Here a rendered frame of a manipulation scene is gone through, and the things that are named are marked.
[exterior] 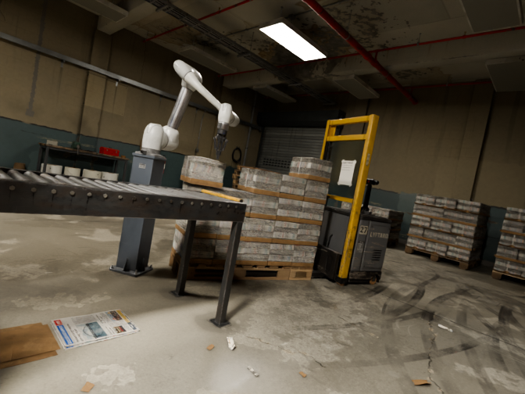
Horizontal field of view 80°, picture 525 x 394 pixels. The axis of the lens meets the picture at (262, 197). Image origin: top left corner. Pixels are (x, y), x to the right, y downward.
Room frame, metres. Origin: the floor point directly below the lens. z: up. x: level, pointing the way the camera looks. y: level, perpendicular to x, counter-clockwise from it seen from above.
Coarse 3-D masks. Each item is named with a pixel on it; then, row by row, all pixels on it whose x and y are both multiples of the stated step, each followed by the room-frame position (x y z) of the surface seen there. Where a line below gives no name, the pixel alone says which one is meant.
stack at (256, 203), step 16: (224, 192) 2.78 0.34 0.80; (240, 192) 2.84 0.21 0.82; (256, 208) 2.93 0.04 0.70; (272, 208) 3.02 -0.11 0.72; (288, 208) 3.11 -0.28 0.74; (208, 224) 2.72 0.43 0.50; (224, 224) 2.78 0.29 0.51; (256, 224) 2.94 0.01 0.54; (272, 224) 3.02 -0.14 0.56; (288, 224) 3.12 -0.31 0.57; (176, 240) 2.86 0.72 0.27; (208, 240) 2.74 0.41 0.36; (224, 240) 2.80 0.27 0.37; (192, 256) 2.68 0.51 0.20; (208, 256) 2.75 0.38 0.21; (224, 256) 2.81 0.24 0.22; (240, 256) 2.89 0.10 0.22; (256, 256) 2.98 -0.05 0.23; (272, 256) 3.06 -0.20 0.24; (288, 256) 3.16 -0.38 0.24; (176, 272) 2.75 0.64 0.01; (192, 272) 2.68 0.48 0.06; (208, 272) 2.89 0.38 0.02; (240, 272) 2.91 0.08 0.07; (288, 272) 3.17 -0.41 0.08
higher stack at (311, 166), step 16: (304, 160) 3.30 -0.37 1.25; (320, 160) 3.24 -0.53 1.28; (320, 176) 3.26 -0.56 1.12; (304, 192) 3.22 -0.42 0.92; (320, 192) 3.27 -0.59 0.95; (304, 208) 3.19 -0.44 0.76; (320, 208) 3.30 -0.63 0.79; (304, 224) 3.21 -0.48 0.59; (304, 240) 3.23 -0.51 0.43; (304, 256) 3.25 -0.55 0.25; (304, 272) 3.27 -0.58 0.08
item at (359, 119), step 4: (360, 116) 3.46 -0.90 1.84; (364, 116) 3.41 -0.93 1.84; (368, 116) 3.36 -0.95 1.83; (332, 120) 3.87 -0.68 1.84; (336, 120) 3.80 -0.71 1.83; (340, 120) 3.74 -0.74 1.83; (344, 120) 3.68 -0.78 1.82; (348, 120) 3.61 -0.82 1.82; (352, 120) 3.55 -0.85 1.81; (356, 120) 3.50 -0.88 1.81; (360, 120) 3.45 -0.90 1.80; (364, 120) 3.40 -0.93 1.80; (368, 120) 3.35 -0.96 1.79; (332, 124) 3.86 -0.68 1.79; (336, 124) 3.81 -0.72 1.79; (340, 124) 3.77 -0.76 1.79; (344, 124) 3.74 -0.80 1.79
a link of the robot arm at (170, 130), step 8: (200, 80) 2.81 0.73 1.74; (184, 88) 2.76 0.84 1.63; (192, 88) 2.77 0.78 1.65; (184, 96) 2.77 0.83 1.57; (176, 104) 2.78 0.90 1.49; (184, 104) 2.78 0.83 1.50; (176, 112) 2.77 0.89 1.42; (176, 120) 2.78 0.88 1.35; (168, 128) 2.77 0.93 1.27; (176, 128) 2.81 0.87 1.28; (168, 136) 2.75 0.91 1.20; (176, 136) 2.81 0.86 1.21; (168, 144) 2.75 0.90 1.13; (176, 144) 2.85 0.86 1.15
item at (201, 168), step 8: (192, 160) 2.63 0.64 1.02; (200, 160) 2.59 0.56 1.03; (208, 160) 2.62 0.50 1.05; (192, 168) 2.57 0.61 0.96; (200, 168) 2.60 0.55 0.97; (208, 168) 2.64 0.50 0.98; (216, 168) 2.67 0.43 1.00; (224, 168) 2.70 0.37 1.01; (192, 176) 2.58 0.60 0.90; (200, 176) 2.61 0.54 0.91; (208, 176) 2.64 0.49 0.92; (216, 176) 2.68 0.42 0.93; (200, 184) 2.62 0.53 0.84
